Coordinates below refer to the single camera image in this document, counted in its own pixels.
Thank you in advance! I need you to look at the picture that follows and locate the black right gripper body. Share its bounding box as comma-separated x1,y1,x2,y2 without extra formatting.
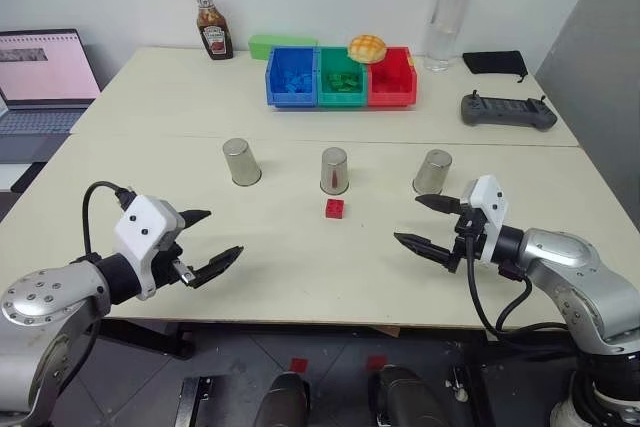
447,205,490,276

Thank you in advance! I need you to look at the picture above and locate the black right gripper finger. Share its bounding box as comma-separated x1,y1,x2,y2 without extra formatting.
393,231,459,274
415,192,470,216

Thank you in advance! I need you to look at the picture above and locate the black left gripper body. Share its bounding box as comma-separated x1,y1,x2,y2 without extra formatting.
152,210,197,294

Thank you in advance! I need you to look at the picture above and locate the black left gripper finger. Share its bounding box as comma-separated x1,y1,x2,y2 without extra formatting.
180,207,213,235
189,244,246,291

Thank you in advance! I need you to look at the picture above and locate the upturned steel cup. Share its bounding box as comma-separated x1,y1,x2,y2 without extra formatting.
221,137,264,187
318,146,351,195
412,148,454,195

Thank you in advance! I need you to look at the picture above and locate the red toy brick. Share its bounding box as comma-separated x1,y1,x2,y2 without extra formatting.
323,198,348,221

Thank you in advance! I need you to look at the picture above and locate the grey handheld controller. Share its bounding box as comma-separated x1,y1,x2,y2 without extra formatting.
459,89,559,132

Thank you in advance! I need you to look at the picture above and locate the red storage bin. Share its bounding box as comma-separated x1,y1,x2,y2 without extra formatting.
365,45,419,109

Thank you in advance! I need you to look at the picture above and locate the green storage bin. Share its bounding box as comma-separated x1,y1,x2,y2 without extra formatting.
315,46,371,110

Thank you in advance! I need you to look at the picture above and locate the black fabric pouch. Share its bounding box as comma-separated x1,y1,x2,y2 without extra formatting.
461,50,529,84

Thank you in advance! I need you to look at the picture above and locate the blue storage bin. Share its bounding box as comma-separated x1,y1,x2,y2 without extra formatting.
264,44,322,110

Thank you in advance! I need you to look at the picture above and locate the dark rounded shape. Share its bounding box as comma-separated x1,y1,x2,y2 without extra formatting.
251,370,312,427
374,365,477,427

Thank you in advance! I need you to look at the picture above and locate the green toy bricks pile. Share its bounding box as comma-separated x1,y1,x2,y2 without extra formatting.
325,71,363,94

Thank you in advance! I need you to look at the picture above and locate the blue toy bricks pile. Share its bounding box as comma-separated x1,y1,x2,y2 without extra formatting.
279,71,312,95

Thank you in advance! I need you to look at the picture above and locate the golden bread bun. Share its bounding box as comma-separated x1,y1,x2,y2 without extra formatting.
347,34,388,65

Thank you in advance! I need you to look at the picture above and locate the clear bottle green lid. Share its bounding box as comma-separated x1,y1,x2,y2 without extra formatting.
423,0,484,73

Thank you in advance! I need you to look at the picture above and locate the light green box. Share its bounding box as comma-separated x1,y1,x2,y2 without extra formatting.
247,33,320,62

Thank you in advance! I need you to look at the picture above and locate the ketchup bottle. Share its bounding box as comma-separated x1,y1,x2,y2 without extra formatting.
190,0,235,62

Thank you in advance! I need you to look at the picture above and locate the grey laptop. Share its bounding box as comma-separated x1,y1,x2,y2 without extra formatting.
0,28,104,138

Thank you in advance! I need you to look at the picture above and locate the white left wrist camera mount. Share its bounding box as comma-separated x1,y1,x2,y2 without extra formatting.
113,194,175,302

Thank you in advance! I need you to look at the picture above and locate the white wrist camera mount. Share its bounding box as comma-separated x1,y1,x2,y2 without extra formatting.
460,174,511,265
113,194,175,302

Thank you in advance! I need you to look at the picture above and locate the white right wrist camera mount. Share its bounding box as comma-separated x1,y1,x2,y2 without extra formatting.
460,174,511,265

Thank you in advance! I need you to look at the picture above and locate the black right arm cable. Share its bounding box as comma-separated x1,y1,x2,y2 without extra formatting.
466,235,572,349

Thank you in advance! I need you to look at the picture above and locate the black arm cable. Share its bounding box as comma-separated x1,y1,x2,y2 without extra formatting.
81,180,138,264
466,235,572,349

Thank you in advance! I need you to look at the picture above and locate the black table frame bar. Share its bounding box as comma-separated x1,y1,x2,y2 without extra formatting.
96,318,197,361

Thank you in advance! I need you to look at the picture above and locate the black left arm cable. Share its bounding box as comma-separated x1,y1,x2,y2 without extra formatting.
81,180,138,264

